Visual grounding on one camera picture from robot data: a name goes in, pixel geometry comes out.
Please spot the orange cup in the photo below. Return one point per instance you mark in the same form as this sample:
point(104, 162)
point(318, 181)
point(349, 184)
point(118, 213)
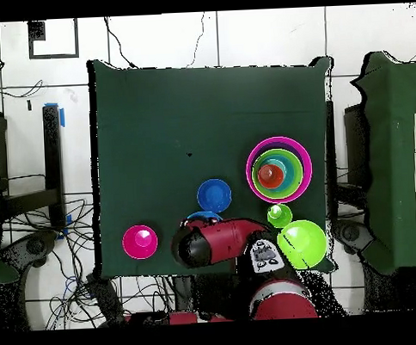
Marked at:
point(270, 176)

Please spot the large blue bowl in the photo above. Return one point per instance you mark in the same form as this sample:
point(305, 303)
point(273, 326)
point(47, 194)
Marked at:
point(204, 215)

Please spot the dark green table cloth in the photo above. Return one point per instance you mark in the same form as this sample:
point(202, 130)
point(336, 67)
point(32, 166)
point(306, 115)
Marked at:
point(191, 111)

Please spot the purple bowl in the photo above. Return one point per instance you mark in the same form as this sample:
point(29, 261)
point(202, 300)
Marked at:
point(258, 149)

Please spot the large pink bowl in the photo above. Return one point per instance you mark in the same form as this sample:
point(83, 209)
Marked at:
point(278, 139)

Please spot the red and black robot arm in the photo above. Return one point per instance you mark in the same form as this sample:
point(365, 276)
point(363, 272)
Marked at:
point(224, 240)

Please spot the black post with blue tape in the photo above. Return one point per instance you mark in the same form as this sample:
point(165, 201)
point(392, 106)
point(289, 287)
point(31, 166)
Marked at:
point(52, 162)

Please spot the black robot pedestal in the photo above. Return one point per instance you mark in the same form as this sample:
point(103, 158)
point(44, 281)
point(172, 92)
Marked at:
point(185, 294)

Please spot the small dark blue bowl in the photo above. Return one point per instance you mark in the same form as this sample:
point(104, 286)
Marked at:
point(214, 196)

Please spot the green bowl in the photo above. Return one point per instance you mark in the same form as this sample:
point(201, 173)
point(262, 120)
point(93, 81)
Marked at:
point(279, 153)
point(307, 244)

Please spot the small pink bowl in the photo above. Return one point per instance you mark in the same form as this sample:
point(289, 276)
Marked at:
point(137, 249)

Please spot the black square floor frame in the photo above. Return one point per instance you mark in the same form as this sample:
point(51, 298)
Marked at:
point(36, 30)

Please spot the green cup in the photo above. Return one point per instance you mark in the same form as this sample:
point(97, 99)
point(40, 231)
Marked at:
point(280, 217)

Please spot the black power adapter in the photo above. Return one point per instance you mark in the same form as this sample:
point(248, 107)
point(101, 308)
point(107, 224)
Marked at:
point(103, 297)

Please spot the light blue straight-sided bowl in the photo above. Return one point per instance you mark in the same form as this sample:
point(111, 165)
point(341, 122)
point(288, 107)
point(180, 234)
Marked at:
point(290, 165)

